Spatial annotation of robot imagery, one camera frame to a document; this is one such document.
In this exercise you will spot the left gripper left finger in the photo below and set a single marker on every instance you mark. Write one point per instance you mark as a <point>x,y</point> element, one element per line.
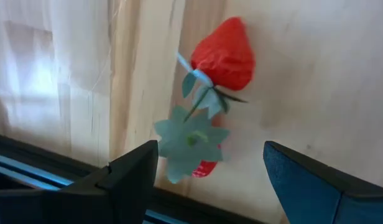
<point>85,205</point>

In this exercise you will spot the red toy strawberry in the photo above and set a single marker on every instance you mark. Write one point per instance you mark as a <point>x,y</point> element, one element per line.
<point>191,143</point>
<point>225,56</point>

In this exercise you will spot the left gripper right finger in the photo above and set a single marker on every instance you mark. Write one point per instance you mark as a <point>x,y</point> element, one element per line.
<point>319,199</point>

